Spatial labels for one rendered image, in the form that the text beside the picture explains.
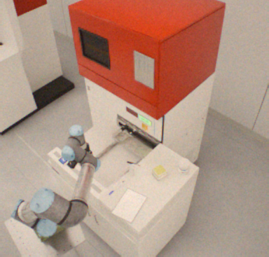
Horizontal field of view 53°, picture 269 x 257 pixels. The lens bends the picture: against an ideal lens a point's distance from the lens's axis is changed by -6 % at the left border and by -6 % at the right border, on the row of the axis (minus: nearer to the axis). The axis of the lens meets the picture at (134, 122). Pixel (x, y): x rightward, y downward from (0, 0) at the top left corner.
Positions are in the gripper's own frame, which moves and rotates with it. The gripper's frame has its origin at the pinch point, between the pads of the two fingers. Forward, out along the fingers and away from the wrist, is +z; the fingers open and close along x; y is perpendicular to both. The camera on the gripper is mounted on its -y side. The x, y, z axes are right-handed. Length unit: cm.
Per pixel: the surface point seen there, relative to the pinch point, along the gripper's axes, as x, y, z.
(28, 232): 7, -50, 29
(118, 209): -30.3, -1.0, 13.8
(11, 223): 21, -55, 29
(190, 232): -58, 57, 111
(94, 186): -6.6, 1.3, 15.1
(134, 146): 2, 49, 23
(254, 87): -30, 207, 42
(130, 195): -28.9, 11.9, 13.9
